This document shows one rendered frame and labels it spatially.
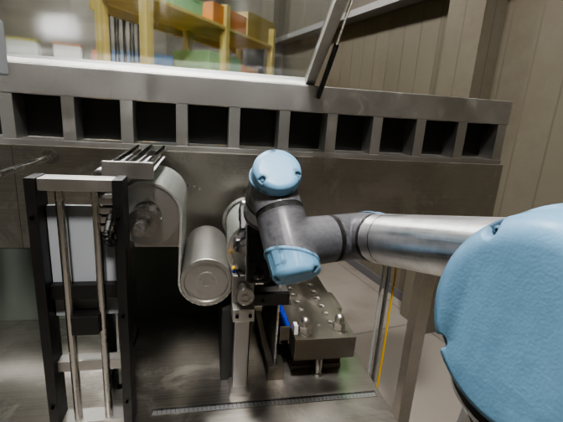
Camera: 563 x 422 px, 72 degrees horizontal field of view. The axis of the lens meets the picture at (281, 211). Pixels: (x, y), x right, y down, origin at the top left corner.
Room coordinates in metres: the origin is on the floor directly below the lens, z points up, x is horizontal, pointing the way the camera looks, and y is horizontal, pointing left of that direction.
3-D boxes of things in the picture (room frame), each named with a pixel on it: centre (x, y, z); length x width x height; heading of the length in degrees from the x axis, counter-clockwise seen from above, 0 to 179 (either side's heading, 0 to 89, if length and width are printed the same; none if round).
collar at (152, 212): (0.78, 0.29, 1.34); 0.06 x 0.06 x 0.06; 12
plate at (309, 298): (1.05, -0.09, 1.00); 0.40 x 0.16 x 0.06; 12
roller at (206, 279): (0.95, 0.19, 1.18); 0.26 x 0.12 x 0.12; 12
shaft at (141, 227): (0.72, 0.28, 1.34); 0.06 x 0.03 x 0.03; 12
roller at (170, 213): (0.93, 0.32, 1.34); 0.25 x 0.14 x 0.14; 12
